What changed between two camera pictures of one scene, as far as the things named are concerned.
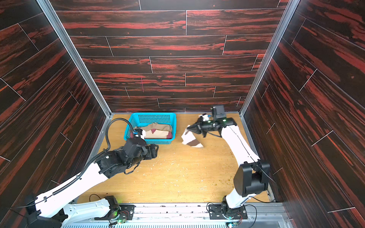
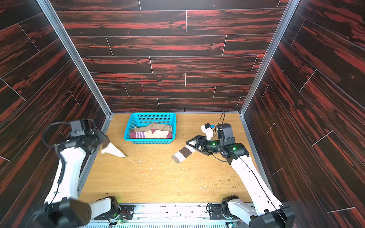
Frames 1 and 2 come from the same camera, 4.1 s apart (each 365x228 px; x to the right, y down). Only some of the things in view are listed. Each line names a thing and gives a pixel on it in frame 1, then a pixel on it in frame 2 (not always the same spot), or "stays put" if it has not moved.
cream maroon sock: x=157 y=134 stays put
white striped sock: x=188 y=138 -> x=182 y=153
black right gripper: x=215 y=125 -> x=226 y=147
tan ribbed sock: x=157 y=126 stays put
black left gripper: x=148 y=149 -> x=102 y=136
